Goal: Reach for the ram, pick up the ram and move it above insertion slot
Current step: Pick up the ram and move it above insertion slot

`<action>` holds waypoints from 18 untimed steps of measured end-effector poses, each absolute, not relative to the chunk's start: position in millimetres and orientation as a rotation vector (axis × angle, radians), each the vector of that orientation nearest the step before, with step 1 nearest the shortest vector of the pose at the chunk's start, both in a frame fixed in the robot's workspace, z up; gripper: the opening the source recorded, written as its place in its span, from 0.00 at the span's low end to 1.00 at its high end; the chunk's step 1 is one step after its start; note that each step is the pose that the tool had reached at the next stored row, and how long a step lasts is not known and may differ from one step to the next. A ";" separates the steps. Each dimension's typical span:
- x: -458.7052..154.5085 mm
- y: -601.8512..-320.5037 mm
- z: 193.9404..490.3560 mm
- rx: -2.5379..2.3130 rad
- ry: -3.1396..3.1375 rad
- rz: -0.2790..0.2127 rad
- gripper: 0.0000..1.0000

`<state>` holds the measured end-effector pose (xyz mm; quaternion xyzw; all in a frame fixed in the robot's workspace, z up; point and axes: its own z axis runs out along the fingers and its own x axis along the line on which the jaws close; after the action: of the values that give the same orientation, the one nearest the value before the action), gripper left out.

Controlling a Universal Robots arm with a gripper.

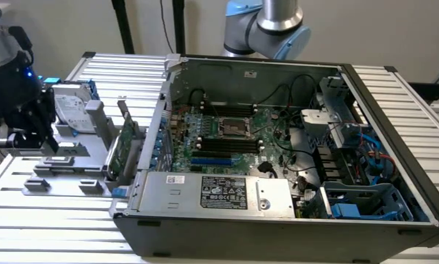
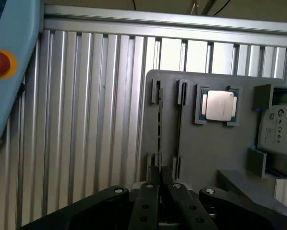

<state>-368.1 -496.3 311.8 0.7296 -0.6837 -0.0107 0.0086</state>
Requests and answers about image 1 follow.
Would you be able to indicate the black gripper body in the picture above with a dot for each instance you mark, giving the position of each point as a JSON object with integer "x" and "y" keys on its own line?
{"x": 9, "y": 88}

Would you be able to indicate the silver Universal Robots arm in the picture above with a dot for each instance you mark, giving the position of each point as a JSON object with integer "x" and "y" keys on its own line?
{"x": 273, "y": 19}

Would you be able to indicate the blue expansion slot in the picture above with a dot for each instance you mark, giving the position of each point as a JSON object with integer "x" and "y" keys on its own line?
{"x": 212, "y": 160}

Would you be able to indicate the black RAM slot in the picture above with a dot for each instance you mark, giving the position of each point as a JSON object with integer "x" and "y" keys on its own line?
{"x": 228, "y": 114}
{"x": 228, "y": 139}
{"x": 228, "y": 150}
{"x": 228, "y": 147}
{"x": 228, "y": 111}
{"x": 228, "y": 143}
{"x": 228, "y": 108}
{"x": 228, "y": 105}

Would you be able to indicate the cyan disk connector tab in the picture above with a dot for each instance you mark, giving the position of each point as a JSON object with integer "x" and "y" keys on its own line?
{"x": 52, "y": 81}

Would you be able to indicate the silver hard disk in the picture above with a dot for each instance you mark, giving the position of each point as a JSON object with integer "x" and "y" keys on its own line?
{"x": 73, "y": 107}

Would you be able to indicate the grey parts rack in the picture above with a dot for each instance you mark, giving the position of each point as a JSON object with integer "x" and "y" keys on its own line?
{"x": 68, "y": 176}

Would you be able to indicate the green graphics card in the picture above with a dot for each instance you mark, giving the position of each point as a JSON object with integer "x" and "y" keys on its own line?
{"x": 125, "y": 143}

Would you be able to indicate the blue rack clip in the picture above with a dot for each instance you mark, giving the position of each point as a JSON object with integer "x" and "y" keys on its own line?
{"x": 118, "y": 192}

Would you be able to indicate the black stand pole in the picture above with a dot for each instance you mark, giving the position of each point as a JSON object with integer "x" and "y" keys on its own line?
{"x": 178, "y": 24}
{"x": 124, "y": 24}

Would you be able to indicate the silver power supply unit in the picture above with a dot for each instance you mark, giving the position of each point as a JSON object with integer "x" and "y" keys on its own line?
{"x": 189, "y": 196}

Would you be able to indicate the green motherboard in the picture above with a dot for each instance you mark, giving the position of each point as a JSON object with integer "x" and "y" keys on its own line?
{"x": 266, "y": 154}

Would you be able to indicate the black open PC case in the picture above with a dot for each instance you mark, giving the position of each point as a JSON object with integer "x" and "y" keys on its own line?
{"x": 241, "y": 236}

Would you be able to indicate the silver metal drive cage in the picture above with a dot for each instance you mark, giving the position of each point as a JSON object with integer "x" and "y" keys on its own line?
{"x": 332, "y": 110}

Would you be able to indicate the black fan shroud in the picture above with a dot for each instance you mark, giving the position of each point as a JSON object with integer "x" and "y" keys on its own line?
{"x": 332, "y": 165}

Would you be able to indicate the blue plastic disk bay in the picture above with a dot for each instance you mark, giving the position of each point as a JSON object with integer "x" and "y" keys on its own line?
{"x": 373, "y": 200}

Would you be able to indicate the CPU socket with metal frame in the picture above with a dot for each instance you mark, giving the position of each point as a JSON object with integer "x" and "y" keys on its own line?
{"x": 232, "y": 127}

